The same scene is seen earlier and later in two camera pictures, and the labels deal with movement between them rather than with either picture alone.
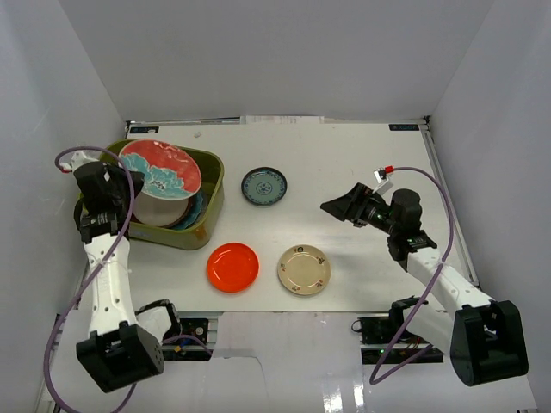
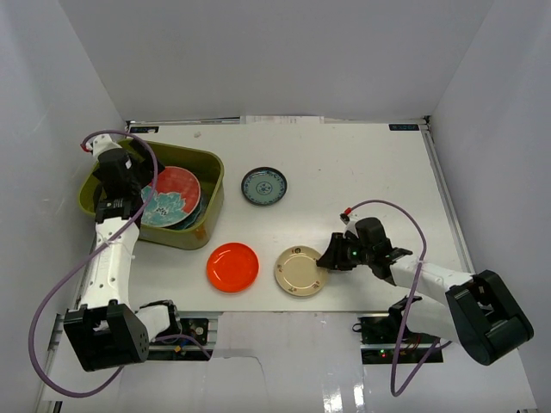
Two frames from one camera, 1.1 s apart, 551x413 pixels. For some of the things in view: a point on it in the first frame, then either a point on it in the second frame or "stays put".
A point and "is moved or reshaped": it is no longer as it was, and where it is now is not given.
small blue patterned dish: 263,186 stays put
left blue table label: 144,130 stays put
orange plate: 232,267 stays put
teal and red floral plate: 170,171 is moved or reshaped
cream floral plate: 304,269 stays put
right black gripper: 352,206 → 333,258
